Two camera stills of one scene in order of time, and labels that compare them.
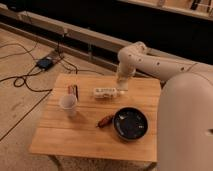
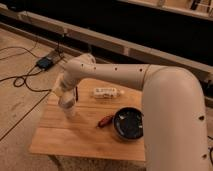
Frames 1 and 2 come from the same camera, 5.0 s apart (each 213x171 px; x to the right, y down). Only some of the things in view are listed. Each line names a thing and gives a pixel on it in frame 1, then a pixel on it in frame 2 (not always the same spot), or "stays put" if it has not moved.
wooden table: x=91 y=131 stays put
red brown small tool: x=104 y=121 stays put
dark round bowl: x=130 y=123 stays put
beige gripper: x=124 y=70 to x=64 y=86
